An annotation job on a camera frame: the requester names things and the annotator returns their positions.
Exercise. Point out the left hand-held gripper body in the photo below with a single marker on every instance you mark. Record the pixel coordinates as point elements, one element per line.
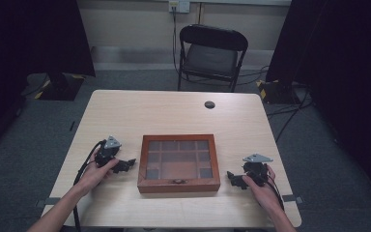
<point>107,154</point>

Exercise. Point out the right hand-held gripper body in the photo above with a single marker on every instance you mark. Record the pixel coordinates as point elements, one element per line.
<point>256,169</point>

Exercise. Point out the wooden box with glass lid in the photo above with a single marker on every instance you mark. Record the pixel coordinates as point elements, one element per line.
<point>178,187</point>

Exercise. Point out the person's left hand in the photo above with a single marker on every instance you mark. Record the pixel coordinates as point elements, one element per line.
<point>94,175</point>

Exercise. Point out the person's right hand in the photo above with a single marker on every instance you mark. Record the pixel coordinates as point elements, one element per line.
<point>264,195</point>

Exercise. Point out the black stand base striped tape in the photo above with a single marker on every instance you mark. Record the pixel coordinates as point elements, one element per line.
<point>278,92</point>
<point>61,87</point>

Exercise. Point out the black folding chair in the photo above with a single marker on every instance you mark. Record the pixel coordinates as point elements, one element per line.
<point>211,58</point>

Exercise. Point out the white wall socket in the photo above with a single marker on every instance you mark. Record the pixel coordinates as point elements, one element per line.
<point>179,5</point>

